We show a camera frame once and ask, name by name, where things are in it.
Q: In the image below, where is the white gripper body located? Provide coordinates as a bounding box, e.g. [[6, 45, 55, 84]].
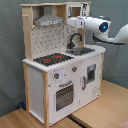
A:
[[67, 16, 100, 31]]

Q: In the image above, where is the toy microwave door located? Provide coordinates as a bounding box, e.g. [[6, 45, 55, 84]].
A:
[[67, 4, 89, 18]]

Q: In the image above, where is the white oven door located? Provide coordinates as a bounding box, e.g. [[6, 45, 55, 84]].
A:
[[48, 75, 80, 125]]

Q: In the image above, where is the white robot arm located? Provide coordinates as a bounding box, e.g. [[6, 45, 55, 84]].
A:
[[67, 16, 128, 45]]

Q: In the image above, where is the wooden toy kitchen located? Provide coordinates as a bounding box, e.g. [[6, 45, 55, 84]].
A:
[[22, 2, 105, 128]]

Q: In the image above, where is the black toy faucet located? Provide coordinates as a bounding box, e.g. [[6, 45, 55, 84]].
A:
[[67, 33, 82, 49]]

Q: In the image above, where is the grey toy sink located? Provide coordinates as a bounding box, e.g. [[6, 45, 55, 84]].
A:
[[65, 47, 95, 55]]

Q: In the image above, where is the white cupboard door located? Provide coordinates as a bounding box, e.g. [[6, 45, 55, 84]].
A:
[[80, 55, 102, 106]]

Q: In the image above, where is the grey range hood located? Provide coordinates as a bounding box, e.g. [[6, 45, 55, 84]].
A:
[[35, 5, 64, 27]]

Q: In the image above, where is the right red stove knob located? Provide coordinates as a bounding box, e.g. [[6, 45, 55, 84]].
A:
[[71, 66, 78, 73]]

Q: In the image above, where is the red stove knob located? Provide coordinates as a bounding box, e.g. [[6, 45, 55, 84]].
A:
[[54, 73, 60, 79], [71, 66, 78, 73]]

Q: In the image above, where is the black toy stovetop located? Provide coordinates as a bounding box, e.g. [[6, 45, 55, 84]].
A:
[[34, 53, 71, 66]]

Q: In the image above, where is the left red stove knob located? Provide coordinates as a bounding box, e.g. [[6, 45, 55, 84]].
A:
[[54, 73, 60, 79]]

